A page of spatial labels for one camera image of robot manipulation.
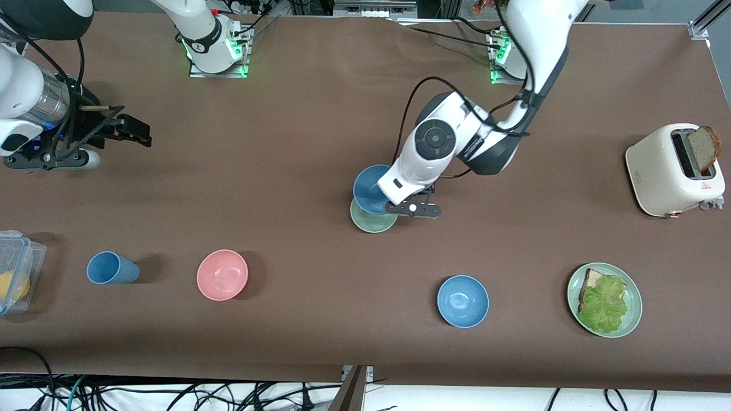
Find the blue bowl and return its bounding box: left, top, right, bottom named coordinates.
left=352, top=164, right=395, bottom=216
left=437, top=275, right=490, bottom=329

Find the green bowl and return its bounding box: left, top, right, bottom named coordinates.
left=350, top=197, right=399, bottom=234

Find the pink bowl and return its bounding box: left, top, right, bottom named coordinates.
left=196, top=249, right=250, bottom=301

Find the clear plastic container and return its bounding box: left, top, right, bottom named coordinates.
left=0, top=230, right=47, bottom=316

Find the blue cup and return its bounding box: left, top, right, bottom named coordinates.
left=86, top=251, right=140, bottom=285

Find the brown table mat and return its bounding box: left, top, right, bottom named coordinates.
left=0, top=11, right=731, bottom=394

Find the yellow fruit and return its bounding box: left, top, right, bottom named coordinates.
left=0, top=271, right=30, bottom=303

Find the bread slice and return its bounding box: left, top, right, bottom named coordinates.
left=579, top=268, right=628, bottom=312

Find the grey metal equipment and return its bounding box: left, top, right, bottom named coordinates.
left=333, top=0, right=417, bottom=18

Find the green lettuce leaf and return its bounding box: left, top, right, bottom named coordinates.
left=578, top=275, right=629, bottom=335

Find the brown slanted bar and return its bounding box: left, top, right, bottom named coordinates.
left=327, top=365, right=367, bottom=411

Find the cream toaster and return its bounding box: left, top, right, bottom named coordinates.
left=625, top=123, right=726, bottom=219

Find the green plate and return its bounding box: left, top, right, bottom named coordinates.
left=567, top=263, right=643, bottom=339

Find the brown toast slice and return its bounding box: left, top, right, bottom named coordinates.
left=687, top=126, right=722, bottom=173

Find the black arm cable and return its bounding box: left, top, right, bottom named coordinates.
left=0, top=17, right=86, bottom=155
left=393, top=0, right=537, bottom=166

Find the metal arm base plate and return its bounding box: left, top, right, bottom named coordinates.
left=188, top=26, right=250, bottom=79
left=488, top=31, right=529, bottom=85

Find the teal cable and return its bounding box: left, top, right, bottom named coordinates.
left=64, top=375, right=87, bottom=411

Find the aluminium frame profile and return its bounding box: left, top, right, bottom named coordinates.
left=688, top=0, right=731, bottom=39

